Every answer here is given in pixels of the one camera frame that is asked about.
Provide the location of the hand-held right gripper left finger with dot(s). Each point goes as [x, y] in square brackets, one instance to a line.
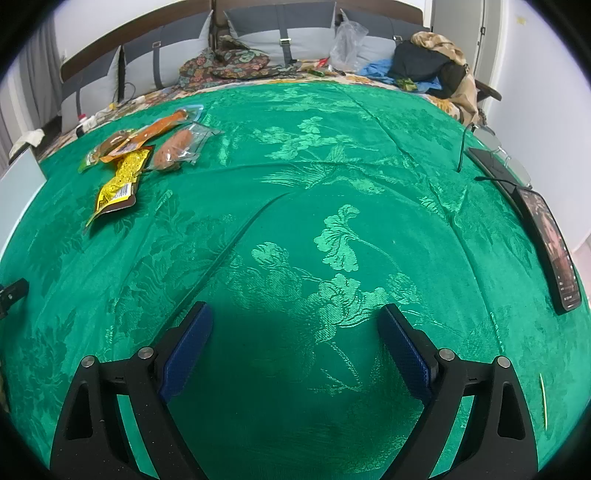
[187, 350]

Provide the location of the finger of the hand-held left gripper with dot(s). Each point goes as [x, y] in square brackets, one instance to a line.
[13, 297]

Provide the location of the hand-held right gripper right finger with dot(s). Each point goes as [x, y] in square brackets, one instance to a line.
[406, 350]

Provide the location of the thin yellow stick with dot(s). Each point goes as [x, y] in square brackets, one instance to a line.
[543, 401]

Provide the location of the white cloth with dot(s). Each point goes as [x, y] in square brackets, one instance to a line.
[27, 138]

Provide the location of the yellow label snack packet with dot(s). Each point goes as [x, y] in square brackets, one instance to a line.
[122, 177]

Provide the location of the small brown snack packet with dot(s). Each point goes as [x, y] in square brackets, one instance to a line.
[108, 145]

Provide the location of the phone with lit screen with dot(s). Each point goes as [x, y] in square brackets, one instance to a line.
[551, 244]

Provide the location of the white bottle with red cap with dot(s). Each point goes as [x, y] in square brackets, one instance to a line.
[84, 125]

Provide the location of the green floral blanket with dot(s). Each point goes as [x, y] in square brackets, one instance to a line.
[300, 184]

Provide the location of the clear red sausage packet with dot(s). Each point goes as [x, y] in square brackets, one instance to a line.
[173, 147]

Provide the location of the grey curtain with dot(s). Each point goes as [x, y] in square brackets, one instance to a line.
[32, 92]

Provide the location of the grey headboard cushion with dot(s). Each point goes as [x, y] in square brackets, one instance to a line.
[272, 30]
[161, 55]
[381, 44]
[92, 87]

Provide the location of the orange sausage packet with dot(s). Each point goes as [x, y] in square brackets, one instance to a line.
[159, 125]

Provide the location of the rimless eyeglasses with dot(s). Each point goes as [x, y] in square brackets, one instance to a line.
[489, 137]

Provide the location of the crumpled green packet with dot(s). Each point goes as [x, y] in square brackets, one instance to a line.
[408, 85]

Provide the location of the dark brown object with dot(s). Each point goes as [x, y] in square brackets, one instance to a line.
[488, 90]

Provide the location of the blue cloth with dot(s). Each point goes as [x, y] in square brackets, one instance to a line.
[376, 69]

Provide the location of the black garment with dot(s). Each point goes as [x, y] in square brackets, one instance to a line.
[415, 60]

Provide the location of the small green packet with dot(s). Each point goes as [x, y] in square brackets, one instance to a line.
[318, 71]

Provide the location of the dark floral quilt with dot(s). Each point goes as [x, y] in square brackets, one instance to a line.
[235, 60]

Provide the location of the beige scarf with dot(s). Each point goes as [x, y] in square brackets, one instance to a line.
[438, 44]

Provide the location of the clear plastic bag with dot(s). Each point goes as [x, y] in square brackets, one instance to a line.
[346, 46]

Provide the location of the grey white headboard cushions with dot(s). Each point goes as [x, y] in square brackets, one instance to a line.
[217, 23]

